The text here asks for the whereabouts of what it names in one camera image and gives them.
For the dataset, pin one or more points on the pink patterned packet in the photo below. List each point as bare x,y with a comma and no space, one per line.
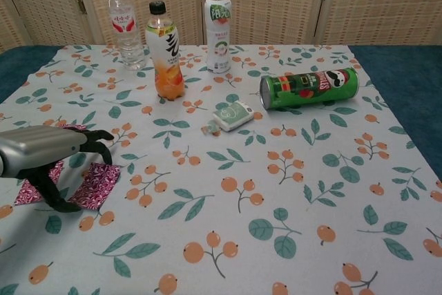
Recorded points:
74,126
27,195

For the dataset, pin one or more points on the teal blue table cover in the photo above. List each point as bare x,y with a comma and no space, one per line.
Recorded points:
397,67

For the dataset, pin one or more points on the green Pringles can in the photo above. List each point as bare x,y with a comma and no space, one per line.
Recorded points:
310,89

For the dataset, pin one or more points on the woven bamboo folding screen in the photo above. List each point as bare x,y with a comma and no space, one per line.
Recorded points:
276,5

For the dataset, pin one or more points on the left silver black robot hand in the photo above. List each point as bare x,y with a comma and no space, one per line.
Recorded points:
38,150

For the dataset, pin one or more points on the clear water bottle white cap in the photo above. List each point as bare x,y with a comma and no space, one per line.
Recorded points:
129,43

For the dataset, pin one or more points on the red white patterned pouch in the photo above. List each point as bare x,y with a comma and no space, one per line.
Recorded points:
96,184

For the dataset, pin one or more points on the small green white box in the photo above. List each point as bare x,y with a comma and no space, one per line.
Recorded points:
231,115

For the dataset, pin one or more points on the floral leaf fruit tablecloth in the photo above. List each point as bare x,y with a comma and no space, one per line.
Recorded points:
241,170

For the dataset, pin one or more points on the white drink bottle yellow cap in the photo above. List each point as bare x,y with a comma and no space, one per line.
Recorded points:
219,46

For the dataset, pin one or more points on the orange juice bottle black cap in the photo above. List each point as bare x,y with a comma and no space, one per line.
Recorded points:
165,67

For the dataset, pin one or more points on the small wrapped candy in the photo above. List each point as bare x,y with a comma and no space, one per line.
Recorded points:
211,129

